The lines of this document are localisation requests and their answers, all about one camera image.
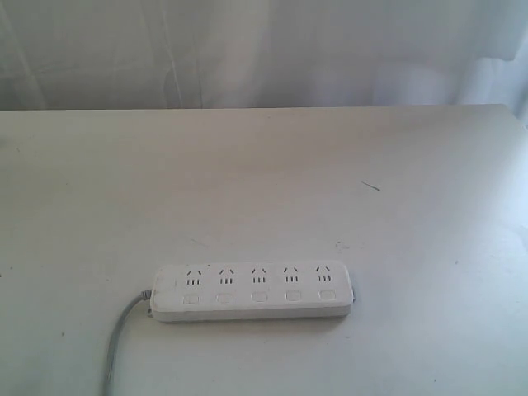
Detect white five-outlet power strip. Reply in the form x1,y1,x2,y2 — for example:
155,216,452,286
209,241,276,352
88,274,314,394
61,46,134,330
150,260,355,323

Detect white backdrop curtain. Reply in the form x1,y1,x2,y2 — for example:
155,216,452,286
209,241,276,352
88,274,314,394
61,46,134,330
1,1,527,120

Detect grey power cord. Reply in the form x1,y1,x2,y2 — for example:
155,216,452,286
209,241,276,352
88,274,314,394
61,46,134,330
101,290,153,396

